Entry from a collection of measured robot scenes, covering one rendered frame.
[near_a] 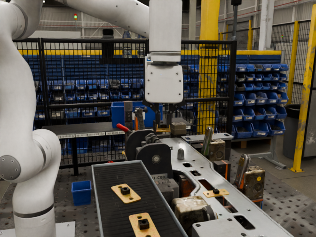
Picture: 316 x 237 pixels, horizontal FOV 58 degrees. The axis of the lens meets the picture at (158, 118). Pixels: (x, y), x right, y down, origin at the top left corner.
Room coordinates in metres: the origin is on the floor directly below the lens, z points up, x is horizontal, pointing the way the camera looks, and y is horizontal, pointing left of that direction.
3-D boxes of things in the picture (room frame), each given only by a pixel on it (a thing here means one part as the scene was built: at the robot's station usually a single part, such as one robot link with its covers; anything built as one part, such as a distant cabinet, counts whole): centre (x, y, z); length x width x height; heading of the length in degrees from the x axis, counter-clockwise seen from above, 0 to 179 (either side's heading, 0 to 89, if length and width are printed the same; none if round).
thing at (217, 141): (1.32, -0.28, 0.87); 0.12 x 0.09 x 0.35; 106
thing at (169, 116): (0.77, -0.04, 1.29); 0.03 x 0.03 x 0.07; 88
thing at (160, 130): (0.77, -0.02, 1.26); 0.08 x 0.04 x 0.01; 178
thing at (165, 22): (0.77, -0.02, 1.53); 0.09 x 0.08 x 0.13; 174
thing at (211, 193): (0.87, -0.20, 1.01); 0.08 x 0.04 x 0.01; 107
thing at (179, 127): (1.62, -0.12, 0.88); 0.08 x 0.08 x 0.36; 16
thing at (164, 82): (0.77, -0.02, 1.39); 0.10 x 0.07 x 0.11; 88
